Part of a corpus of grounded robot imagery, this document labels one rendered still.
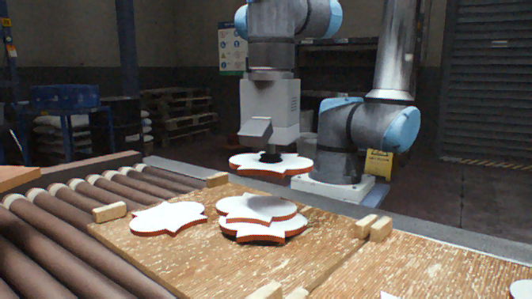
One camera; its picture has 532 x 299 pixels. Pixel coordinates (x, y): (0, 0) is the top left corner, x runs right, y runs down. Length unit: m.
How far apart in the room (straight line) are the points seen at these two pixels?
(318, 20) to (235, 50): 5.61
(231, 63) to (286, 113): 5.73
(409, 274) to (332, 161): 0.47
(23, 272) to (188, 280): 0.27
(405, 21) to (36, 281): 0.87
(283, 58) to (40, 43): 5.13
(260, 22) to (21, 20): 5.05
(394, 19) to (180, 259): 0.69
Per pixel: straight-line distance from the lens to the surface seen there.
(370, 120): 0.88
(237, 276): 0.51
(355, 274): 0.53
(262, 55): 0.56
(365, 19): 5.34
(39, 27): 5.60
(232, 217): 0.60
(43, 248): 0.72
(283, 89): 0.55
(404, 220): 0.77
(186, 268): 0.54
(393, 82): 0.88
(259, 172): 0.57
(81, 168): 1.11
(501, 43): 5.11
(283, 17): 0.56
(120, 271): 0.60
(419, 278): 0.55
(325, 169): 0.95
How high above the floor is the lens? 1.21
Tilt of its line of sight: 14 degrees down
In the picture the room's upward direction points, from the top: straight up
